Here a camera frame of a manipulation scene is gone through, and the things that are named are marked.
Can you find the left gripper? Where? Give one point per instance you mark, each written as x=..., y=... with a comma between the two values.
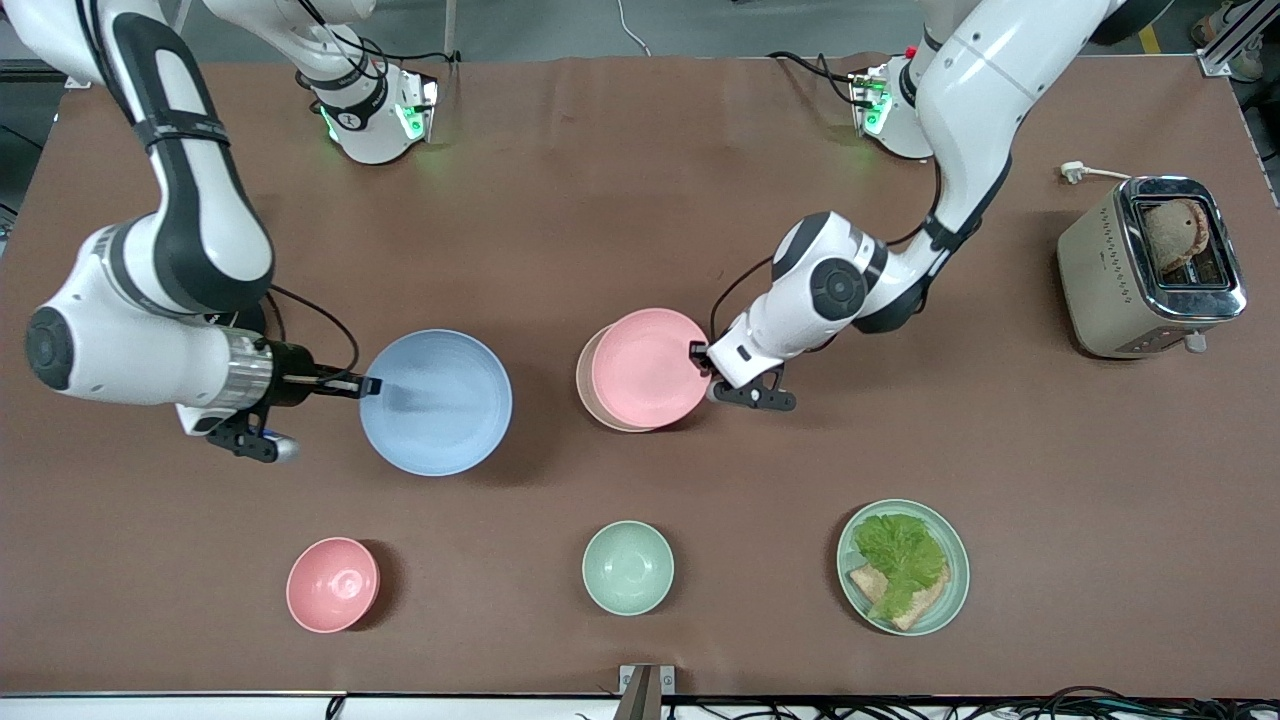
x=699, y=353

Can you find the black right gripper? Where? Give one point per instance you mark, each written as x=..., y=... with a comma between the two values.
x=291, y=365

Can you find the large blue bowl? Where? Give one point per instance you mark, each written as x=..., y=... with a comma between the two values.
x=440, y=405

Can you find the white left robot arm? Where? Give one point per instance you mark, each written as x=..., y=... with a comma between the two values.
x=970, y=90

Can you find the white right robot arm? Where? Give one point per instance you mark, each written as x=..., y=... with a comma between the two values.
x=200, y=200

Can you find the beige plate under pink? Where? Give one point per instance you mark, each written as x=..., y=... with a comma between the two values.
x=583, y=385

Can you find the small pink bowl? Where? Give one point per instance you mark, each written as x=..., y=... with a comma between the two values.
x=332, y=588

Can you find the small green bowl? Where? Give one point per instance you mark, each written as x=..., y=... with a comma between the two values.
x=628, y=568

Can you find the green lettuce leaf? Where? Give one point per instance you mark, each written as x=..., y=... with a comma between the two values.
x=900, y=555

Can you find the green plate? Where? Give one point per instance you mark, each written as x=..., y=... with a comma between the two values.
x=955, y=570

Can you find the toasted bread slice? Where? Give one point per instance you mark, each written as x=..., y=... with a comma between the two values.
x=925, y=605

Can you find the beige chrome toaster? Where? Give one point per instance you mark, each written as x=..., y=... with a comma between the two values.
x=1095, y=280

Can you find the white toaster power plug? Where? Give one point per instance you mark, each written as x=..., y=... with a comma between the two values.
x=1075, y=172

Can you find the brown bread slice in toaster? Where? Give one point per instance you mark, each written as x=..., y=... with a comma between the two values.
x=1172, y=232

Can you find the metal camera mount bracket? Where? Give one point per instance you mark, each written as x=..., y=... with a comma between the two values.
x=645, y=692

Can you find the aluminium frame profile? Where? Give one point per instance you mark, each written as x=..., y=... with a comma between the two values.
x=1235, y=35

